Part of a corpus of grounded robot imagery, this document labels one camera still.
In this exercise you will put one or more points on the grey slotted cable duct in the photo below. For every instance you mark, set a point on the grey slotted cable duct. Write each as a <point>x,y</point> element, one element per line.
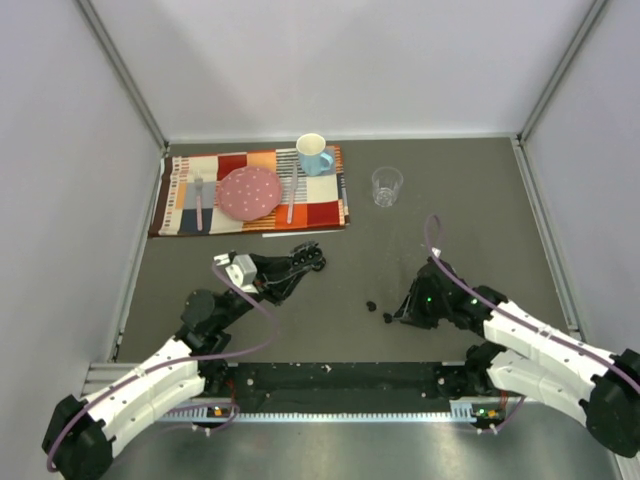
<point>458,411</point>

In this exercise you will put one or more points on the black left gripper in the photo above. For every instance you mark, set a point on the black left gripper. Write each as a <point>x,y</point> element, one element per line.
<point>275,279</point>

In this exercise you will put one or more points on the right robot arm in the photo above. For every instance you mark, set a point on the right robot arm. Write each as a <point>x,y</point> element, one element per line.
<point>520,354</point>

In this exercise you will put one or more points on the pink polka dot plate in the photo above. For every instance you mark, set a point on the pink polka dot plate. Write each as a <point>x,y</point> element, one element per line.
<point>249,193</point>

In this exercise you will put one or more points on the pink plastic fork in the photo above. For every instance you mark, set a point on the pink plastic fork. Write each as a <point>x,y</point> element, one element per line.
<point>199,183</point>

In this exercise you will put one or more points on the colourful patchwork placemat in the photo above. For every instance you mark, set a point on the colourful patchwork placemat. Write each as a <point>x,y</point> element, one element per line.
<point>320,201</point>

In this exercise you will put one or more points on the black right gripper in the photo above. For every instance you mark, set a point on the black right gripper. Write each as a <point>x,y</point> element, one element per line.
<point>411,313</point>

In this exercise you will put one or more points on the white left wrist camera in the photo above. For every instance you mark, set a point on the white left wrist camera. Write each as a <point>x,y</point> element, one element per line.
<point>236,270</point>

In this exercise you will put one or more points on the clear drinking glass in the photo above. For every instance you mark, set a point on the clear drinking glass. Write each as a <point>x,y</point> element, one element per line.
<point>386,186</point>

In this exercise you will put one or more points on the light blue mug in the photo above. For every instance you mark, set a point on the light blue mug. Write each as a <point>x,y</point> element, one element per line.
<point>313,157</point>

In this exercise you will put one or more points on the pink plastic knife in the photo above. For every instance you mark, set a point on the pink plastic knife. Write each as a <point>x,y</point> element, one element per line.
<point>292,193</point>

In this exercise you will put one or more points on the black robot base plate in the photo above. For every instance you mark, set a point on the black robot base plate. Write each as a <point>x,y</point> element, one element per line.
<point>351,388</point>

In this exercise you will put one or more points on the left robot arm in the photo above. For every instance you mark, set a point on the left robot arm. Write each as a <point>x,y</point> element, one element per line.
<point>85,435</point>

